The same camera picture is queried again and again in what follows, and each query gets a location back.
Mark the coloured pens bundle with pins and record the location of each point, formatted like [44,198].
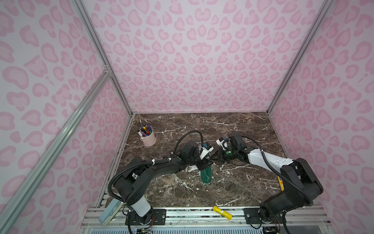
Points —
[145,129]

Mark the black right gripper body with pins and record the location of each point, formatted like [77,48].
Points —
[227,154]

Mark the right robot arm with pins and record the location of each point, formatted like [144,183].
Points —
[300,184]

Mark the aluminium frame post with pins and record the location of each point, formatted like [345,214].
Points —
[88,25]

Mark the pink pen cup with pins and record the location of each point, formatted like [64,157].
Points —
[148,140]

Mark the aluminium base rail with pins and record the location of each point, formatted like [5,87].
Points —
[203,220]

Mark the yellow marker tube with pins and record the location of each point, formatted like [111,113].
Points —
[222,213]

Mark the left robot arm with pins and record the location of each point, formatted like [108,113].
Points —
[130,185]

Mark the light blue device lower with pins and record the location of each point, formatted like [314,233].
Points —
[109,213]

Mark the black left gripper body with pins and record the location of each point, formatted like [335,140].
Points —
[196,161]

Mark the green canvas sneaker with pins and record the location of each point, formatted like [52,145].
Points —
[205,180]

